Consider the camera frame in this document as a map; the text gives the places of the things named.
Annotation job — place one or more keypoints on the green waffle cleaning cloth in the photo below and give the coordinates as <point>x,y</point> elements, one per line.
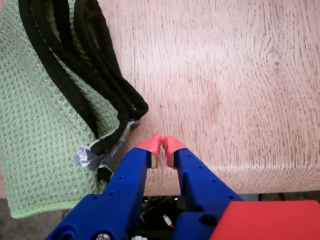
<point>37,125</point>

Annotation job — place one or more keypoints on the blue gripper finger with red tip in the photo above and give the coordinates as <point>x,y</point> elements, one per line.
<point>202,185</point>
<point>120,200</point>

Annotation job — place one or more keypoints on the grey duct tape piece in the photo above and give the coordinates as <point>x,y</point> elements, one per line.
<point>85,158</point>

